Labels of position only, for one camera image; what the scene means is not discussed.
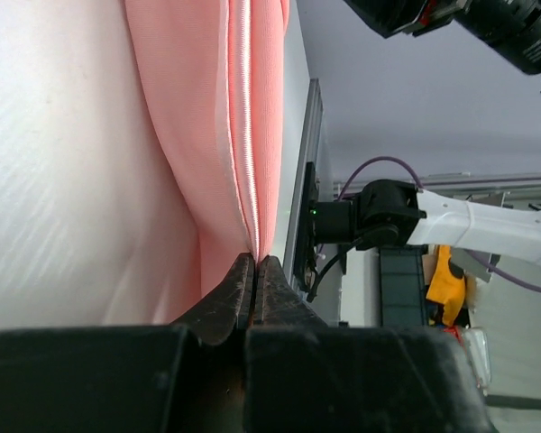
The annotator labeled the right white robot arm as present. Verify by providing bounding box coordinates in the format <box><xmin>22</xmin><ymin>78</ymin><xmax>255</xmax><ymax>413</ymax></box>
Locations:
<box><xmin>300</xmin><ymin>1</ymin><xmax>541</xmax><ymax>267</ymax></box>

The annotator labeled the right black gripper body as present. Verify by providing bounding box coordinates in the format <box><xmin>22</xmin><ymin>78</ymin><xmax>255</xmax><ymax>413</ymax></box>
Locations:
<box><xmin>345</xmin><ymin>1</ymin><xmax>541</xmax><ymax>95</ymax></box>

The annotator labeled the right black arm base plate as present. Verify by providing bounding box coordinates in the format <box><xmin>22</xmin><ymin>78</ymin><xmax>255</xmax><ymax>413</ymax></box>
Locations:
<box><xmin>293</xmin><ymin>161</ymin><xmax>342</xmax><ymax>303</ymax></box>

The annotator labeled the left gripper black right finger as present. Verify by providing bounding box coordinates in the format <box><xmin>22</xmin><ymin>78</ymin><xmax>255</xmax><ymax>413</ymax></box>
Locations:
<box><xmin>243</xmin><ymin>256</ymin><xmax>494</xmax><ymax>432</ymax></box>

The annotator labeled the pink satin napkin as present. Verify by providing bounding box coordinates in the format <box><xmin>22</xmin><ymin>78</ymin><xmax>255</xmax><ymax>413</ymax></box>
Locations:
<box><xmin>125</xmin><ymin>1</ymin><xmax>290</xmax><ymax>324</ymax></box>

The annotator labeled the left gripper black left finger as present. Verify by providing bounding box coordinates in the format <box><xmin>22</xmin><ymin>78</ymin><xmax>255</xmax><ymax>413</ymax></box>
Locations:
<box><xmin>0</xmin><ymin>253</ymin><xmax>256</xmax><ymax>432</ymax></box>

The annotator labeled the yellow object in background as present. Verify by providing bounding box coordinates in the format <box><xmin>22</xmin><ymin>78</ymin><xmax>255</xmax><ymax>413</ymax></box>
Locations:
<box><xmin>426</xmin><ymin>245</ymin><xmax>466</xmax><ymax>327</ymax></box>

